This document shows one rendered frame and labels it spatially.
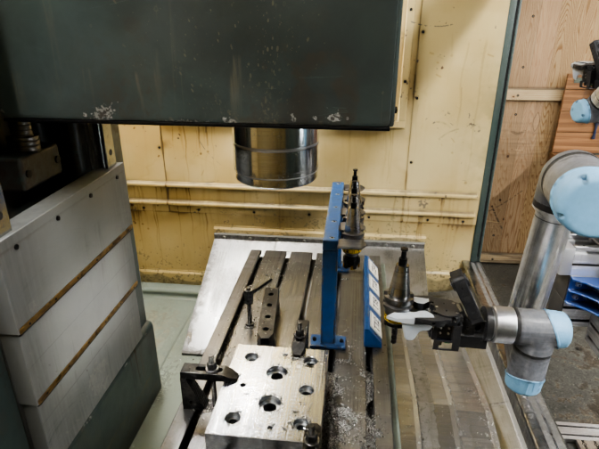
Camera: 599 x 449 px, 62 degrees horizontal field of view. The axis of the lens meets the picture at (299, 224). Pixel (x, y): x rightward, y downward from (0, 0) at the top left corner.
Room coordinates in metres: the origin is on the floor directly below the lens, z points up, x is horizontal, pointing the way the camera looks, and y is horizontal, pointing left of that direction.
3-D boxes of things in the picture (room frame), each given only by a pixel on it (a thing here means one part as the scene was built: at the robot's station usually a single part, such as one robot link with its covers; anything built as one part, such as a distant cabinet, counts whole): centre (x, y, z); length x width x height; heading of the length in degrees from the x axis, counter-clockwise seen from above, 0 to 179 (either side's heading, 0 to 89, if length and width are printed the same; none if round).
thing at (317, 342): (1.15, -0.08, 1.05); 0.10 x 0.05 x 0.30; 83
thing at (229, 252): (1.56, -0.03, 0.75); 0.89 x 0.70 x 0.26; 83
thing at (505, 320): (0.86, -0.41, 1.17); 0.08 x 0.05 x 0.08; 174
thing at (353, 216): (1.20, -0.14, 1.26); 0.04 x 0.04 x 0.07
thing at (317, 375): (0.87, 0.06, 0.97); 0.29 x 0.23 x 0.05; 173
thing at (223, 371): (0.91, 0.21, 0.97); 0.13 x 0.03 x 0.15; 83
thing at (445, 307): (0.86, -0.33, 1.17); 0.12 x 0.08 x 0.09; 84
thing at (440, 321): (0.84, -0.27, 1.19); 0.09 x 0.05 x 0.02; 98
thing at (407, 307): (0.88, -0.20, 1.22); 0.06 x 0.06 x 0.03
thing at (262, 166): (0.91, 0.04, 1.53); 0.16 x 0.16 x 0.12
